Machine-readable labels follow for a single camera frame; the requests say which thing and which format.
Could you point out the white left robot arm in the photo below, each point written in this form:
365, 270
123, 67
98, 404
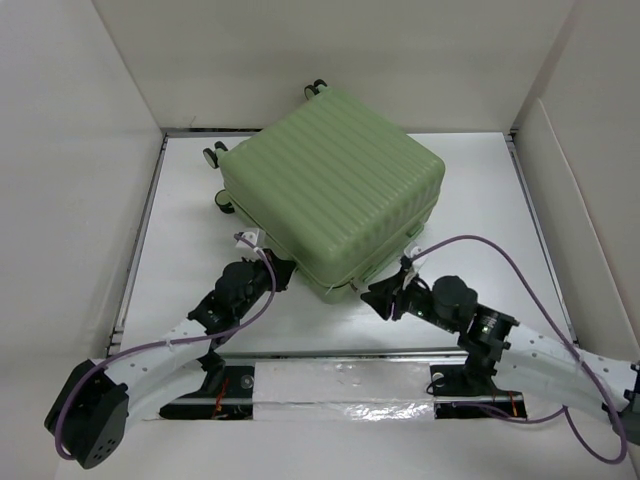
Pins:
102, 399

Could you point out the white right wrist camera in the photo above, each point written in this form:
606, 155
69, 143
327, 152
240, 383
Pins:
412, 252

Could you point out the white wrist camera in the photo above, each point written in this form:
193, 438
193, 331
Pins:
412, 252
249, 238

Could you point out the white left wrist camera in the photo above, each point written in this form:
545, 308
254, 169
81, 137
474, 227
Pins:
249, 238

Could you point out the aluminium table frame rail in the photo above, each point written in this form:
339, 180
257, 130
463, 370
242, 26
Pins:
311, 354

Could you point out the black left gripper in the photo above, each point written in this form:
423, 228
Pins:
283, 269

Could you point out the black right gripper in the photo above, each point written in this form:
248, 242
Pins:
381, 295

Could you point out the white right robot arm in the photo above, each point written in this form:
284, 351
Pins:
507, 354

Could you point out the light green hard suitcase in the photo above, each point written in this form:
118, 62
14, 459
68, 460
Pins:
335, 187

